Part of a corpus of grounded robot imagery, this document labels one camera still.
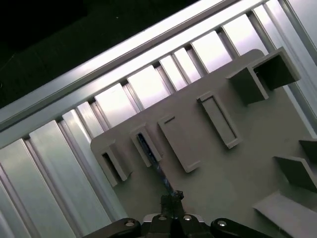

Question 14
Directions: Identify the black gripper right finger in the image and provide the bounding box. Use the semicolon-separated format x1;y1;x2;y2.
174;189;251;238

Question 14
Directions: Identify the RAM stick with black chips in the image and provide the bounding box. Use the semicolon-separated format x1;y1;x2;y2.
136;132;180;199

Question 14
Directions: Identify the grey parts rack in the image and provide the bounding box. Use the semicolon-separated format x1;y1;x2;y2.
90;48;317;238

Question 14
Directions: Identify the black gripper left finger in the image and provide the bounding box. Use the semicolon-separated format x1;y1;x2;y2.
85;194;174;238

